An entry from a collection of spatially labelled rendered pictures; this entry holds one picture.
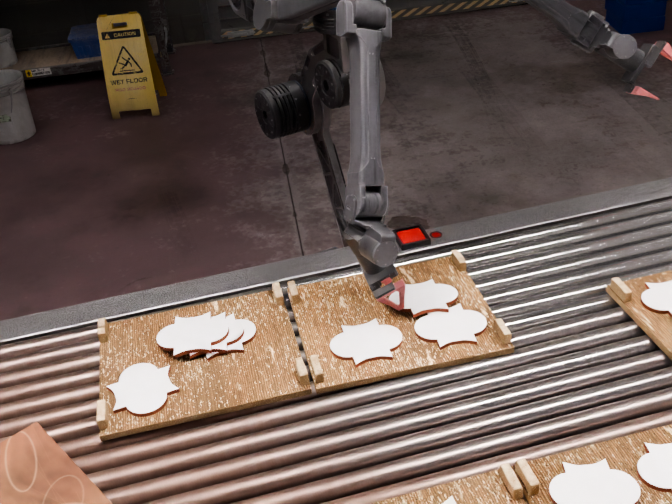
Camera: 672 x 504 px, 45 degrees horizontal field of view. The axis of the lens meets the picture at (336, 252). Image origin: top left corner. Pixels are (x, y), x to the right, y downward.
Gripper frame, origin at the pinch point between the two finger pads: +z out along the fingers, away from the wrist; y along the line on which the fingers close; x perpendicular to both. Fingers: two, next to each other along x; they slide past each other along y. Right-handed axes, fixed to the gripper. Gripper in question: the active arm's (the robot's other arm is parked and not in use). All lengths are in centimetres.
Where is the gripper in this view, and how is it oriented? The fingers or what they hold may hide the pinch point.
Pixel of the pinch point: (393, 293)
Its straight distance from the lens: 178.9
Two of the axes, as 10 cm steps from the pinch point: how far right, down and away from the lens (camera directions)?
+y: -2.2, -5.3, 8.2
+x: -8.7, 4.9, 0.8
